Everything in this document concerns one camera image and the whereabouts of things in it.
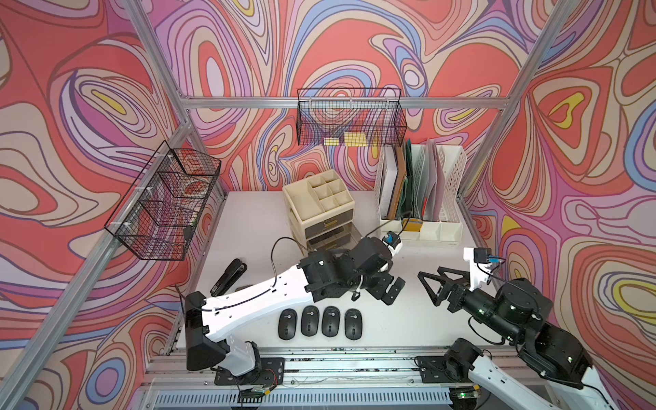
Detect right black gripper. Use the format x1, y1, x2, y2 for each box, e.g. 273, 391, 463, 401
416, 265, 521, 343

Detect black wireless mouse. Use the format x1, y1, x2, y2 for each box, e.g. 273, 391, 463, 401
321, 306, 341, 338
301, 305, 319, 337
278, 309, 297, 341
344, 309, 363, 341

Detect grey transparent drawer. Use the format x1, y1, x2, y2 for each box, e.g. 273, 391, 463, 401
307, 223, 353, 249
304, 209, 354, 239
309, 237, 352, 253

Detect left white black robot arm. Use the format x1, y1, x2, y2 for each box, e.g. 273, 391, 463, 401
183, 232, 405, 377

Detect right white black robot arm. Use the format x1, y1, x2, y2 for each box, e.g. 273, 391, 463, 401
416, 268, 614, 409

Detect cream drawer organizer cabinet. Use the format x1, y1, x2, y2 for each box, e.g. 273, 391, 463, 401
283, 169, 355, 250

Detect green folder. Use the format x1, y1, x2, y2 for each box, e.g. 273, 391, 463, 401
400, 140, 414, 217

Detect white file organizer rack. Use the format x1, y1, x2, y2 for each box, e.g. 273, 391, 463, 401
374, 140, 466, 247

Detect black stapler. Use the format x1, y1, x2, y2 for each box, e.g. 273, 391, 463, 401
210, 258, 248, 297

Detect yellow sticky notes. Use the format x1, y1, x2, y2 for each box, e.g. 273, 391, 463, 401
323, 132, 369, 148

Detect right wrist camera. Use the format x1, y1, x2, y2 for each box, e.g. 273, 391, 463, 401
463, 247, 504, 291

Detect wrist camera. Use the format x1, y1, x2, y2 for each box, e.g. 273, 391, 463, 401
463, 247, 504, 291
382, 231, 402, 257

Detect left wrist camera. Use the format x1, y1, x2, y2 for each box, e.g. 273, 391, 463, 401
382, 231, 402, 257

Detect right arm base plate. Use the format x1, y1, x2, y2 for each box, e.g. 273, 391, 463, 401
413, 355, 461, 384

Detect aluminium front rail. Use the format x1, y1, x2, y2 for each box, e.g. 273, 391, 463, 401
131, 347, 502, 409

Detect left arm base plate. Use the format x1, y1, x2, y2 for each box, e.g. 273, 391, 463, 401
214, 357, 285, 388

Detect back black wire basket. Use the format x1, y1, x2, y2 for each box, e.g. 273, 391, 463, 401
296, 85, 408, 147

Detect black wire basket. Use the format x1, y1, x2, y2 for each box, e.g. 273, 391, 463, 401
296, 85, 408, 147
104, 142, 221, 261

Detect left black wire basket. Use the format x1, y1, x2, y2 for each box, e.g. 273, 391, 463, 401
104, 142, 221, 261

